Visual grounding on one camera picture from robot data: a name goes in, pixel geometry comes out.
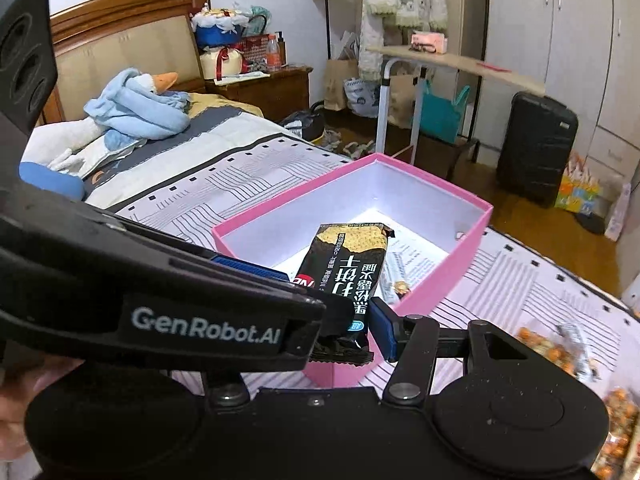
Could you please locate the small white snack bar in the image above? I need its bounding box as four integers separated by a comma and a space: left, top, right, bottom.
376, 240, 448, 306

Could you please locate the black gold cracker pack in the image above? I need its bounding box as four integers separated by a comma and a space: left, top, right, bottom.
294, 222, 395, 366

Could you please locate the left hand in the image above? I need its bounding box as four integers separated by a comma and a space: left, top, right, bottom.
0, 356, 84, 460

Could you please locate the pink storage box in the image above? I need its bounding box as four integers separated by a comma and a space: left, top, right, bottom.
210, 153, 495, 389

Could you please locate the striped white bedsheet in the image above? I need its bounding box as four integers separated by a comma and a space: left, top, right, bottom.
113, 136, 639, 394

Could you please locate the white goose plush toy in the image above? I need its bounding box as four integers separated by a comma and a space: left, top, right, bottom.
22, 72, 178, 176

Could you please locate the left bag of colourful nuts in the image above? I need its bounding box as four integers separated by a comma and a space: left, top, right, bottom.
516, 322, 600, 384

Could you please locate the bag of colourful nuts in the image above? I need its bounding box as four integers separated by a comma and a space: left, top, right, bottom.
516, 322, 600, 384
591, 387, 639, 479

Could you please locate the light blue blanket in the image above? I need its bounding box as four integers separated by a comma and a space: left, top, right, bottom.
84, 68, 191, 151

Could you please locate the wooden nightstand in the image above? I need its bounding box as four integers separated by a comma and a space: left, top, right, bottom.
205, 65, 312, 122

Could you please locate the brown paper bag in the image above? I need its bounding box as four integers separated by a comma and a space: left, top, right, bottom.
324, 60, 358, 112

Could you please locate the right bag of colourful nuts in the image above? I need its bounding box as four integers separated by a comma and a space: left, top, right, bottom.
591, 387, 639, 479

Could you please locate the teal shopping bag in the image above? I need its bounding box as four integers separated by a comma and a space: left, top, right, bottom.
420, 81, 471, 144

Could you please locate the colourful paper gift bag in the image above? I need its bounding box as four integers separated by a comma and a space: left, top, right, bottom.
554, 152, 620, 218

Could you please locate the blue white gift basket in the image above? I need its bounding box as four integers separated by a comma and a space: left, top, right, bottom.
191, 6, 250, 50

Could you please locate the wooden bed headboard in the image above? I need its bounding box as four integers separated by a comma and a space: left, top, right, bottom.
38, 0, 206, 125

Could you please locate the black suitcase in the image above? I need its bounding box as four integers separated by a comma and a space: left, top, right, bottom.
496, 91, 579, 208

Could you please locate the white folding side table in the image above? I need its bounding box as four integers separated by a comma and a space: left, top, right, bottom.
365, 44, 548, 166

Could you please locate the pink tissue pack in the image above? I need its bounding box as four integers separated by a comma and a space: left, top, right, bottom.
410, 32, 448, 54

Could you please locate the hanging white green cardigan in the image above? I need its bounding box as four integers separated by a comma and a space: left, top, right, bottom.
358, 0, 448, 82

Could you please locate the white wardrobe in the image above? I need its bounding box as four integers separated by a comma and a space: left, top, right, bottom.
485, 0, 639, 180

